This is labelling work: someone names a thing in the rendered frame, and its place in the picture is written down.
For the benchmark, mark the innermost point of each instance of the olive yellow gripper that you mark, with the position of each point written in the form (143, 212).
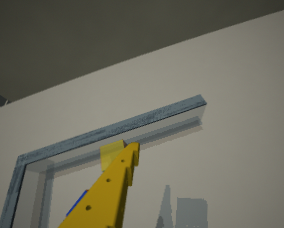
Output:
(103, 206)

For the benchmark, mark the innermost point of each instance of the grey side wall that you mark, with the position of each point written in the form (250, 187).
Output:
(28, 198)

